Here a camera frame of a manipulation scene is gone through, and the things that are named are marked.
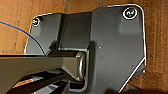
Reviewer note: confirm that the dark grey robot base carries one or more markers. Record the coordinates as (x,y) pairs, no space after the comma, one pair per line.
(110,46)

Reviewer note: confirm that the small base bolt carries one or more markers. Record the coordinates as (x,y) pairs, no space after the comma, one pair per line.
(35,22)

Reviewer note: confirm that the large shiny base bolt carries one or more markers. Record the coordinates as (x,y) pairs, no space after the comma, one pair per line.
(129,13)

